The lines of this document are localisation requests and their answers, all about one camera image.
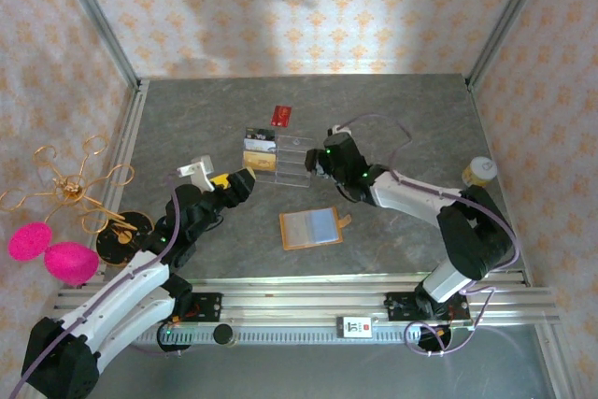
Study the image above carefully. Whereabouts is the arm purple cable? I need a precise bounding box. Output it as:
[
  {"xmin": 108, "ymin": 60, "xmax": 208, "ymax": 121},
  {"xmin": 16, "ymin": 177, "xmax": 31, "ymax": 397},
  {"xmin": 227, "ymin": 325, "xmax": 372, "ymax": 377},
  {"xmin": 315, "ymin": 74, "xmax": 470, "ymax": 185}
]
[
  {"xmin": 343, "ymin": 112, "xmax": 520, "ymax": 358},
  {"xmin": 8, "ymin": 172, "xmax": 188, "ymax": 399}
]

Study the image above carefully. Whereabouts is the red card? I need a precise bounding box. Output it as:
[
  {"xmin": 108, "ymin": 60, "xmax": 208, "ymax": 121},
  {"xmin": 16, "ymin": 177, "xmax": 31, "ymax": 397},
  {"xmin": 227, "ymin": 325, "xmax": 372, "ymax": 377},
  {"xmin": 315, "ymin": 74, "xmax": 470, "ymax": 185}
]
[{"xmin": 270, "ymin": 104, "xmax": 294, "ymax": 128}]

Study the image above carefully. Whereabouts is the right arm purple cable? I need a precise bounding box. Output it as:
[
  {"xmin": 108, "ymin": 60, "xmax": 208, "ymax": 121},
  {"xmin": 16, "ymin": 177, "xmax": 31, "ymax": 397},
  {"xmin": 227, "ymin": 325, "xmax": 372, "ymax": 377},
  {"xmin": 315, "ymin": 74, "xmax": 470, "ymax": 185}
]
[{"xmin": 343, "ymin": 112, "xmax": 520, "ymax": 358}]

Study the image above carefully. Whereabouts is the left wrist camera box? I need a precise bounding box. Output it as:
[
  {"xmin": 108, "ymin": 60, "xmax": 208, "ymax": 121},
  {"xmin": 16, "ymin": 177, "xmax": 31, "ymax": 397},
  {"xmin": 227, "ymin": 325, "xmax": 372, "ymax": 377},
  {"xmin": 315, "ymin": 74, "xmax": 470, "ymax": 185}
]
[{"xmin": 176, "ymin": 155, "xmax": 216, "ymax": 193}]

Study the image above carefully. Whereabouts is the grey slotted cable duct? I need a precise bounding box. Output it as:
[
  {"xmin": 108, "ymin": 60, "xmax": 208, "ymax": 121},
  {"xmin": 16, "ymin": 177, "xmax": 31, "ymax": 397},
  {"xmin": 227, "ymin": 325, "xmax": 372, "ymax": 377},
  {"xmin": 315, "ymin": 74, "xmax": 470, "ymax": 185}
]
[{"xmin": 135, "ymin": 326, "xmax": 468, "ymax": 347}]

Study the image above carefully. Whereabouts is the orange leather card holder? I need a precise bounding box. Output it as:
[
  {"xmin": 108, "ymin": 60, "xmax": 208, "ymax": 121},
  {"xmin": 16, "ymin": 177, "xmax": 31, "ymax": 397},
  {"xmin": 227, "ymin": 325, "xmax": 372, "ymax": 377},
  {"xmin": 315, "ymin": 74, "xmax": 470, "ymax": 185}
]
[{"xmin": 278, "ymin": 207, "xmax": 352, "ymax": 251}]

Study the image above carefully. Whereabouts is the gold wire stand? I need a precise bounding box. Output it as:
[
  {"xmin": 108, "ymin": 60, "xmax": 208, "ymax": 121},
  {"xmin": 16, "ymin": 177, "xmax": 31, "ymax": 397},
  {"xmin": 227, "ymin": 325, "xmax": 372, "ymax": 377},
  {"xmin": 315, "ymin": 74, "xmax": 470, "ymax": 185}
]
[{"xmin": 0, "ymin": 135, "xmax": 139, "ymax": 235}]

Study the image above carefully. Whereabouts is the aluminium frame post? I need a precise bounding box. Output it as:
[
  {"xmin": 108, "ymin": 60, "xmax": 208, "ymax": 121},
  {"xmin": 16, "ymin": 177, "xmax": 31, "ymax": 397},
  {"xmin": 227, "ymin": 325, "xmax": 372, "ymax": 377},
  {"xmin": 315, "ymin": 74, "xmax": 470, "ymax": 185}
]
[
  {"xmin": 49, "ymin": 0, "xmax": 144, "ymax": 92},
  {"xmin": 465, "ymin": 0, "xmax": 557, "ymax": 90}
]

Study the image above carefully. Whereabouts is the white silver card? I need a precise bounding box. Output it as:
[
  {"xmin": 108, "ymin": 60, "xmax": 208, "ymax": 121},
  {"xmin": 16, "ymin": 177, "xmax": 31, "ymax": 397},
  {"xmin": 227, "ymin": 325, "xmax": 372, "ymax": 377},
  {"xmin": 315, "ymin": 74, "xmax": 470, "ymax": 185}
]
[{"xmin": 243, "ymin": 136, "xmax": 278, "ymax": 153}]

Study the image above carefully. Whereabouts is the black round knob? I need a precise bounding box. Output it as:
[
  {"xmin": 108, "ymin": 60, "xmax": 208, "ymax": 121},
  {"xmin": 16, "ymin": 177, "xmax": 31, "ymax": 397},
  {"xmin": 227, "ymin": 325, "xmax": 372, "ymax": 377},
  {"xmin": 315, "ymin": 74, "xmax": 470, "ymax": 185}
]
[{"xmin": 213, "ymin": 323, "xmax": 235, "ymax": 348}]

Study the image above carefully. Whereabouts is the gold card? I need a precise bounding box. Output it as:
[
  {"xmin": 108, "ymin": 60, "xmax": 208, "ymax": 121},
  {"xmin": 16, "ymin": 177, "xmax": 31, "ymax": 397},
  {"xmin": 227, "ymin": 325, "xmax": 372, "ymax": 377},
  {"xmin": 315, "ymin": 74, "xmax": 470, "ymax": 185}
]
[{"xmin": 241, "ymin": 150, "xmax": 278, "ymax": 172}]

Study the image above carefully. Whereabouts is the clear acrylic card stand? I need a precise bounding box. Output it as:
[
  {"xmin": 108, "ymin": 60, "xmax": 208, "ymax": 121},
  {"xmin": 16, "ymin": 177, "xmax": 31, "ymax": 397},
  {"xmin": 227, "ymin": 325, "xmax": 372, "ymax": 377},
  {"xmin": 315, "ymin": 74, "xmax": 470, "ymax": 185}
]
[{"xmin": 241, "ymin": 126, "xmax": 315, "ymax": 190}]

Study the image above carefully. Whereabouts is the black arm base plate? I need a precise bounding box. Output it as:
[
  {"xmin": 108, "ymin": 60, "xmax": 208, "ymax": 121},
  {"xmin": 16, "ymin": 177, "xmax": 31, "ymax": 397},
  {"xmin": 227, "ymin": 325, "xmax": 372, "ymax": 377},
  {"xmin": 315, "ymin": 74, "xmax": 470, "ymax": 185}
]
[
  {"xmin": 172, "ymin": 292, "xmax": 223, "ymax": 324},
  {"xmin": 385, "ymin": 291, "xmax": 471, "ymax": 323}
]

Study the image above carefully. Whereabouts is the white label tag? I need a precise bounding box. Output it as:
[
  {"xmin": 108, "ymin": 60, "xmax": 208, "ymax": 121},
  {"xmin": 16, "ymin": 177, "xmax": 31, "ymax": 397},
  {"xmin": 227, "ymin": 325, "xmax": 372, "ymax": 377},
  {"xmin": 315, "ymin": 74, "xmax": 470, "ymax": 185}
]
[{"xmin": 336, "ymin": 316, "xmax": 374, "ymax": 339}]

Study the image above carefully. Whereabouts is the aluminium side rail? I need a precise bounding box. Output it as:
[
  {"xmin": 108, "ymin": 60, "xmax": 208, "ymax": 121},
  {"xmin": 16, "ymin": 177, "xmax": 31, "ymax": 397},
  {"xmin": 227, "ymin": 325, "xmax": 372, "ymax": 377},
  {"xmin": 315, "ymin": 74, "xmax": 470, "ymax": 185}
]
[{"xmin": 27, "ymin": 79, "xmax": 150, "ymax": 325}]

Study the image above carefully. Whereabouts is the aluminium mounting rail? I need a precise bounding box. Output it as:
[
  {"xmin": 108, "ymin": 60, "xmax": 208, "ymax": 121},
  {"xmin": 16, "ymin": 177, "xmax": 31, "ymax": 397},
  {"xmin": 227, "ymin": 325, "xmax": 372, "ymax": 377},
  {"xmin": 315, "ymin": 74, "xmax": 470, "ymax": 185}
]
[{"xmin": 49, "ymin": 277, "xmax": 560, "ymax": 328}]

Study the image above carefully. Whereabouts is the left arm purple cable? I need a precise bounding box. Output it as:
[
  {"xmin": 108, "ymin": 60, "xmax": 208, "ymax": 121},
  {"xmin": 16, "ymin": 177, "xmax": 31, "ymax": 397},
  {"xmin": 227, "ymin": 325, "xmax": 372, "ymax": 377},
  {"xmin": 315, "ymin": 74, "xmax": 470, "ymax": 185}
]
[{"xmin": 8, "ymin": 172, "xmax": 188, "ymax": 399}]

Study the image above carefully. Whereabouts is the pale blue card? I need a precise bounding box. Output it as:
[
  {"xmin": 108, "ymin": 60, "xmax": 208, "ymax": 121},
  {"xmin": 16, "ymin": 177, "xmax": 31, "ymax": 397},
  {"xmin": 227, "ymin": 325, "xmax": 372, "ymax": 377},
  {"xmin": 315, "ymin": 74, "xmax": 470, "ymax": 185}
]
[{"xmin": 311, "ymin": 210, "xmax": 338, "ymax": 244}]

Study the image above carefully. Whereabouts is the small yellow white jar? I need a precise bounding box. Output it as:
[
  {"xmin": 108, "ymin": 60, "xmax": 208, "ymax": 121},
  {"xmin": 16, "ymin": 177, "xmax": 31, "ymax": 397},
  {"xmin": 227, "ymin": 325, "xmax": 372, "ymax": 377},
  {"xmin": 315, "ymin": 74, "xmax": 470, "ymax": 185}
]
[{"xmin": 461, "ymin": 156, "xmax": 497, "ymax": 190}]

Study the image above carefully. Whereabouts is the black VIP card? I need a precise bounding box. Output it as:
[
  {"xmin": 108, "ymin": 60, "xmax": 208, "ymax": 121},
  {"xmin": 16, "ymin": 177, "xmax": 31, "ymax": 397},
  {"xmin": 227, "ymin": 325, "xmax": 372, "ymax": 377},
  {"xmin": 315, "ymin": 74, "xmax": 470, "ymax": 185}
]
[{"xmin": 245, "ymin": 126, "xmax": 278, "ymax": 143}]

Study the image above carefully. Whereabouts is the black round gold-print plate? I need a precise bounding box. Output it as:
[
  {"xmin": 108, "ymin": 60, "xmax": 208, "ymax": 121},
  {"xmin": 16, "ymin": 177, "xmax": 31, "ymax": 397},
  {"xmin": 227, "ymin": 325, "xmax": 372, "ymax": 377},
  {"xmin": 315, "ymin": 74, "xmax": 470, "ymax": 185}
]
[{"xmin": 95, "ymin": 210, "xmax": 153, "ymax": 267}]

